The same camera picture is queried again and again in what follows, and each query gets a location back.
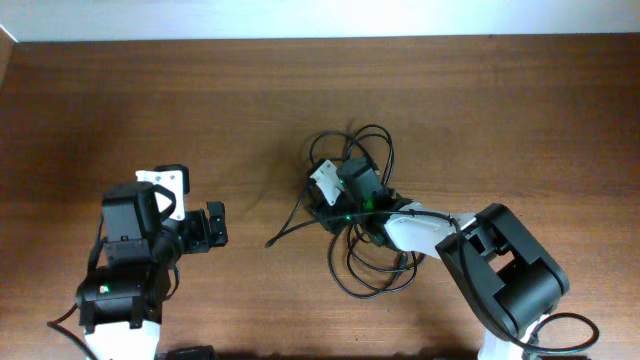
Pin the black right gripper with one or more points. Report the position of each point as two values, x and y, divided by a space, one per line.
323 212

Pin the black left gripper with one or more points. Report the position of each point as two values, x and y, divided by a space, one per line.
198 238

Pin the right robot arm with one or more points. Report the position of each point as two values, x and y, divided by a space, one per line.
509 280

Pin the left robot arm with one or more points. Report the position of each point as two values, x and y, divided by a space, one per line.
133 270

